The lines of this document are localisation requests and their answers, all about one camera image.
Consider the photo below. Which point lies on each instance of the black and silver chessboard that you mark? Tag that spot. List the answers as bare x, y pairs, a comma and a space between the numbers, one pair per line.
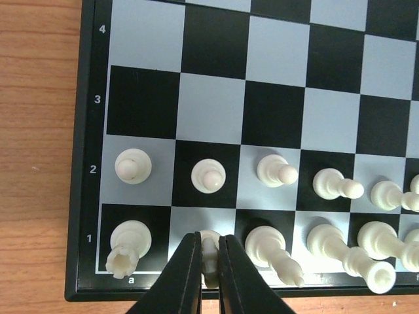
324, 84

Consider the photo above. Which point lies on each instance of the white chess king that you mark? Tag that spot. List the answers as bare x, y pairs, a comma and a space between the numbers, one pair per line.
381, 241

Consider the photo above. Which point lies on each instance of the white chess piece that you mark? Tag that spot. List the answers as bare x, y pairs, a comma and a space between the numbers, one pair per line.
130, 241
133, 166
208, 176

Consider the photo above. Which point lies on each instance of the white chess bishop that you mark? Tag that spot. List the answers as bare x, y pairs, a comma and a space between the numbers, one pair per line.
412, 236
265, 246

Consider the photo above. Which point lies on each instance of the white chess queen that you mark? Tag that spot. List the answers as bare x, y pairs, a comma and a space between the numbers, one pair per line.
327, 241

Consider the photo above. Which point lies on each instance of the white chess pawn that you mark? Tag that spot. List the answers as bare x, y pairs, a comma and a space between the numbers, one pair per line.
387, 195
414, 184
274, 171
329, 184

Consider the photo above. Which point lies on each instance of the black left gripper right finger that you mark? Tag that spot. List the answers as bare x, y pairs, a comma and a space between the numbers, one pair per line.
241, 287

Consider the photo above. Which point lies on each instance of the white chess knight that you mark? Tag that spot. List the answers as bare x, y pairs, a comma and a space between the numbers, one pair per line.
210, 247

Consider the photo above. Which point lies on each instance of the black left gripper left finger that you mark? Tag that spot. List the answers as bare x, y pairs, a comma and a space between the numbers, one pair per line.
178, 289

